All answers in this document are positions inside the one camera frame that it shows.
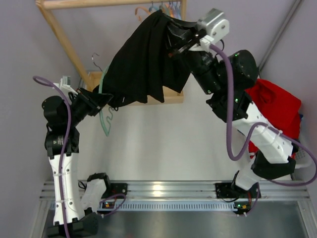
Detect mint green hanger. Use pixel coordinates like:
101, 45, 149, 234
98, 66, 115, 137

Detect black trousers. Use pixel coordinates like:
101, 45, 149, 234
93, 10, 190, 108

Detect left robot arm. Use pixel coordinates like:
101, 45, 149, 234
42, 88, 112, 238

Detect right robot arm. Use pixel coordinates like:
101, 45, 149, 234
167, 19, 296, 198

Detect wooden hanger rack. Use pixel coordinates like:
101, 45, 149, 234
35, 0, 187, 104

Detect blue hanger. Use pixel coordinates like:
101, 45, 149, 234
177, 0, 184, 20

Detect lilac hanger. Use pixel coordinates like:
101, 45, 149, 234
172, 2, 180, 19

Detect light orange hanger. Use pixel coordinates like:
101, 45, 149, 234
165, 2, 175, 17

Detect red cloth pile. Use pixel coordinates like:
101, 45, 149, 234
244, 78, 302, 159

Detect blue patterned cloth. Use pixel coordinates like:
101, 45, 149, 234
299, 114, 304, 135

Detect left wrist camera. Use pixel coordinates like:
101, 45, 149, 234
54, 75, 78, 95

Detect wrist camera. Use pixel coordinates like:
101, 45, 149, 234
197, 8, 229, 52
54, 75, 78, 95

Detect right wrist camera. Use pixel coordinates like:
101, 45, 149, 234
197, 8, 229, 52

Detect aluminium mounting rail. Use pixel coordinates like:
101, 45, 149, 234
39, 180, 310, 211

